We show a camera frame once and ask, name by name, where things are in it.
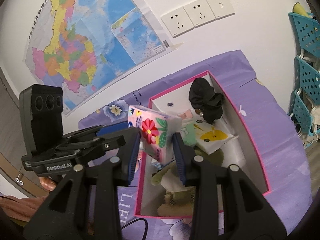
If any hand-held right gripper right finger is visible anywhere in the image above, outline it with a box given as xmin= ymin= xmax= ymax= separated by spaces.
xmin=172 ymin=132 xmax=288 ymax=240

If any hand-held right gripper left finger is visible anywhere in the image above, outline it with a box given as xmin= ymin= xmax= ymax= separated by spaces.
xmin=22 ymin=127 xmax=142 ymax=240

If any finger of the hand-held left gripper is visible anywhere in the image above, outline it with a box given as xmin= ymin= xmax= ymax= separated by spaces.
xmin=95 ymin=121 xmax=129 ymax=137
xmin=62 ymin=127 xmax=125 ymax=164

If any green plush turtle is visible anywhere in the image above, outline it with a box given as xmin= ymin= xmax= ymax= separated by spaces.
xmin=150 ymin=147 xmax=225 ymax=198

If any mint green cloth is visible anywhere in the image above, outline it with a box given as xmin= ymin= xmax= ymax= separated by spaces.
xmin=179 ymin=122 xmax=200 ymax=147

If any red white snack packet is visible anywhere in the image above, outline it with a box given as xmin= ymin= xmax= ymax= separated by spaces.
xmin=127 ymin=105 xmax=183 ymax=164

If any white tissue pack yellow print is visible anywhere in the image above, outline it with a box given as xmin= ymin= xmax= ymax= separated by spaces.
xmin=192 ymin=120 xmax=238 ymax=154

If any black cloth scrunchie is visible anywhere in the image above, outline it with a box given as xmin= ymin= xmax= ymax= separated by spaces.
xmin=188 ymin=78 xmax=225 ymax=124

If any pink cardboard box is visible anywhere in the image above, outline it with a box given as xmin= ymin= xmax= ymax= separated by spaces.
xmin=134 ymin=70 xmax=272 ymax=218

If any person's left forearm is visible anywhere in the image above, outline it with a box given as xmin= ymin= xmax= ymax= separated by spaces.
xmin=0 ymin=195 xmax=48 ymax=223

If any person's left hand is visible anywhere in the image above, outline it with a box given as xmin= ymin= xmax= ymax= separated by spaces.
xmin=40 ymin=175 xmax=60 ymax=193

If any grey wooden door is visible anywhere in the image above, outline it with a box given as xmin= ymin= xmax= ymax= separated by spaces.
xmin=0 ymin=67 xmax=50 ymax=198

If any purple floral bedsheet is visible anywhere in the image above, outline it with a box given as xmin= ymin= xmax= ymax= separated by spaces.
xmin=78 ymin=50 xmax=313 ymax=240

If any blue plastic rack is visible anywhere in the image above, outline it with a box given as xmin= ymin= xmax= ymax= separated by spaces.
xmin=287 ymin=11 xmax=320 ymax=137

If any yellow plastic item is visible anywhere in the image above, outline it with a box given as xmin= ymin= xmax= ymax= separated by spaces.
xmin=293 ymin=2 xmax=310 ymax=15

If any black cable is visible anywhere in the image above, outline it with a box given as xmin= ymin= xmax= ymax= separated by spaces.
xmin=120 ymin=219 xmax=148 ymax=240

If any colourful wall map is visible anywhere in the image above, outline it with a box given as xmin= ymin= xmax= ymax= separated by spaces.
xmin=22 ymin=0 xmax=184 ymax=117

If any white wall socket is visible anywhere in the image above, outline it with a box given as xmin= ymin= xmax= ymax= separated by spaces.
xmin=160 ymin=6 xmax=195 ymax=38
xmin=183 ymin=0 xmax=217 ymax=28

